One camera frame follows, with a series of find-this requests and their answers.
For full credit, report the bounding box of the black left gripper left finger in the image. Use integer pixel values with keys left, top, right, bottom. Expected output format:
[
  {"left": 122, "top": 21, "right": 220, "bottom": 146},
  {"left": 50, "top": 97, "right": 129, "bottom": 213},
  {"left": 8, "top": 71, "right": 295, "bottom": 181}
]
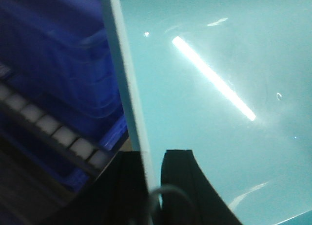
[{"left": 46, "top": 151, "right": 150, "bottom": 225}]

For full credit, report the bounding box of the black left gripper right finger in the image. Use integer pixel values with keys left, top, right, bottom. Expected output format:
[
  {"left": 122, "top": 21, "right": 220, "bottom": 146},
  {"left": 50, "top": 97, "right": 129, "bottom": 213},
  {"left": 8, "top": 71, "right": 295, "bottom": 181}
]
[{"left": 157, "top": 150, "right": 241, "bottom": 225}]

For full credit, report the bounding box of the light blue plastic bin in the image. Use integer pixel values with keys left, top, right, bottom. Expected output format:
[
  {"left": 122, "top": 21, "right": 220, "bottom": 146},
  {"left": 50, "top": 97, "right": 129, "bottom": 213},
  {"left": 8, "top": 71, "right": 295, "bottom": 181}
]
[{"left": 101, "top": 0, "right": 312, "bottom": 225}]

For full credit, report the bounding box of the dark blue bin upper left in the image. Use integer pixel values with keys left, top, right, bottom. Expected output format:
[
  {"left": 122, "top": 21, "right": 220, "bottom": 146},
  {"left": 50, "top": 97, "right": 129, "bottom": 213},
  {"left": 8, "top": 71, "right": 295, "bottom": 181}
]
[{"left": 0, "top": 0, "right": 127, "bottom": 192}]

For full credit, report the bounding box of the white roller track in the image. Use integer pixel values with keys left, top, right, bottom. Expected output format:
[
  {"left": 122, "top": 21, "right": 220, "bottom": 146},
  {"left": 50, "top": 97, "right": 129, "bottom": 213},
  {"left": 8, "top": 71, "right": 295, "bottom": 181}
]
[{"left": 0, "top": 83, "right": 112, "bottom": 176}]

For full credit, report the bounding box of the grey cable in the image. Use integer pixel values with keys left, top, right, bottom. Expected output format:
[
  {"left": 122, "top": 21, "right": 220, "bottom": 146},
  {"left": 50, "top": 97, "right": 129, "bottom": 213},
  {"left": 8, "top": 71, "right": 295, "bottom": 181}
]
[{"left": 147, "top": 184, "right": 195, "bottom": 225}]

